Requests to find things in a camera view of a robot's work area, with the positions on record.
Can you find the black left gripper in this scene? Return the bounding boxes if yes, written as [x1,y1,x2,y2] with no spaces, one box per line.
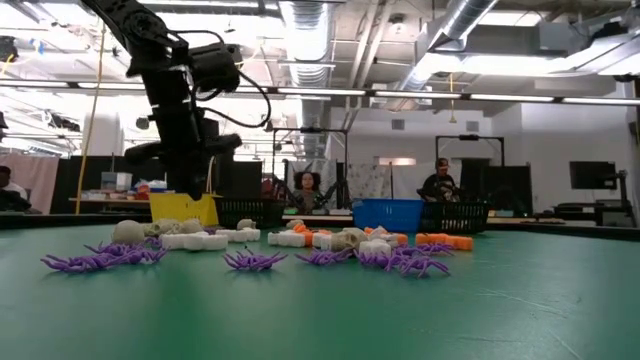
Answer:
[123,104,244,201]

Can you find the yellow plastic basket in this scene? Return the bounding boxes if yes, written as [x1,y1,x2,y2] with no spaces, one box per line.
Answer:
[148,192,221,227]

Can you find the black plastic basket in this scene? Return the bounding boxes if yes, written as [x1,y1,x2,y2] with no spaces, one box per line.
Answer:
[418,201,492,235]
[213,197,287,230]

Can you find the blue plastic basket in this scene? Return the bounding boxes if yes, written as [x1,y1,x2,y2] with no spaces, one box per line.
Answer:
[352,198,426,234]

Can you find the clear storage box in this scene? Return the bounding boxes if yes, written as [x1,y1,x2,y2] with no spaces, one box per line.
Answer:
[100,171,134,192]

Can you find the wooden work table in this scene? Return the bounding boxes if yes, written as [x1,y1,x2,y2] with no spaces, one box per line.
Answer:
[68,197,174,210]

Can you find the black partition panel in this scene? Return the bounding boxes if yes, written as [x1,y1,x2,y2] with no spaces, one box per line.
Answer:
[49,155,169,215]
[459,158,534,217]

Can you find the person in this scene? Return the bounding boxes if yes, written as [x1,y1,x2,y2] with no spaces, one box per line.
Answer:
[292,171,324,215]
[0,164,32,214]
[417,157,464,204]

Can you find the long ceiling light bar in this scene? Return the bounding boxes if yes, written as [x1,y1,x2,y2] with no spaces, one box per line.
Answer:
[562,96,640,106]
[374,90,461,100]
[469,93,555,104]
[277,87,366,97]

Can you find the pink curtain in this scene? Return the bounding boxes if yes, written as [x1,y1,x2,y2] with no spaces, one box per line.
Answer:
[0,152,60,215]

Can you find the white patterned cloth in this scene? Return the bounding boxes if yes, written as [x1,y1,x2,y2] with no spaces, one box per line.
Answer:
[347,162,394,201]

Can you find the green table mat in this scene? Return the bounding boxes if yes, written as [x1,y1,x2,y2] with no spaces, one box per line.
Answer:
[0,222,640,360]

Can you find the grey ceiling air unit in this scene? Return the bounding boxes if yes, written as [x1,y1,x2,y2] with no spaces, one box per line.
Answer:
[464,22,571,56]

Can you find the black desk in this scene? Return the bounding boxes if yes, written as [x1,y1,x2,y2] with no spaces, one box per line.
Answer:
[552,202,636,226]

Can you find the black monitor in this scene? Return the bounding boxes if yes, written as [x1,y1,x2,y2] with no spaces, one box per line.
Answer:
[568,160,619,191]

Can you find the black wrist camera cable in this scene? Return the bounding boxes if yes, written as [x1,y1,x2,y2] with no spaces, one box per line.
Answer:
[172,29,274,129]

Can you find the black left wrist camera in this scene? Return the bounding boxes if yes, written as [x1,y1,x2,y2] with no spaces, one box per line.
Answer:
[189,43,241,94]

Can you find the yellow cable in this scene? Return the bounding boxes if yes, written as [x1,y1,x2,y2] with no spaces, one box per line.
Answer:
[74,22,109,215]

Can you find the black station frame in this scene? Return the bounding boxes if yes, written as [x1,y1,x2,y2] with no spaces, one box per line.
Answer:
[271,127,350,211]
[434,133,506,201]

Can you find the silver spiral duct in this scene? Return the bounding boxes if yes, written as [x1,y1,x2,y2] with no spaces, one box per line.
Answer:
[278,0,335,159]

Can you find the silver ventilation duct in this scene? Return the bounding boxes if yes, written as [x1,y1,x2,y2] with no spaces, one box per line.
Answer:
[389,0,501,111]

